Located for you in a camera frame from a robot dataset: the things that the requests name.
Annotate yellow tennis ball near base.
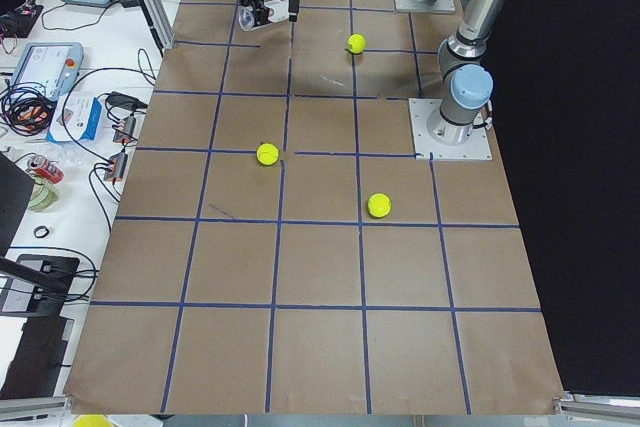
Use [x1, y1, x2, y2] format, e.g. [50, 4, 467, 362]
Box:
[367, 192, 392, 219]

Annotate red soda can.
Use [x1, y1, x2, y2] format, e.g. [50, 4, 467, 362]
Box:
[28, 155, 64, 184]

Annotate near teach pendant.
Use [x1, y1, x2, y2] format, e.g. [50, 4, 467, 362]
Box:
[10, 42, 84, 101]

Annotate black power adapter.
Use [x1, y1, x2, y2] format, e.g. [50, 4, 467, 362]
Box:
[106, 91, 148, 112]

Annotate yellow tennis ball bottom edge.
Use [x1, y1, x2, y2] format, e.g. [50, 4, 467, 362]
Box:
[72, 414, 112, 427]

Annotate yellow tennis ball centre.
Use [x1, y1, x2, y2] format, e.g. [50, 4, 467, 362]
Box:
[256, 143, 280, 166]

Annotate brown paper table cover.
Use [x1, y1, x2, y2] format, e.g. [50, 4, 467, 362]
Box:
[65, 0, 562, 415]

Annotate tangled black orange cables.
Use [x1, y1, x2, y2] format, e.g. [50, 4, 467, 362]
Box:
[0, 86, 57, 137]

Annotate yellow tennis ball middle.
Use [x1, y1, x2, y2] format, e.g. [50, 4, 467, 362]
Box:
[346, 33, 367, 55]

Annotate clear tennis ball can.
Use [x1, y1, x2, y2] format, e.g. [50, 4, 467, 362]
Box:
[238, 0, 289, 32]

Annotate green tape roll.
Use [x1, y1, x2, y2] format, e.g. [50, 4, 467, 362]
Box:
[27, 178, 59, 212]

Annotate blue white box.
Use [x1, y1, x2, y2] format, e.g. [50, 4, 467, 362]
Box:
[46, 91, 102, 143]

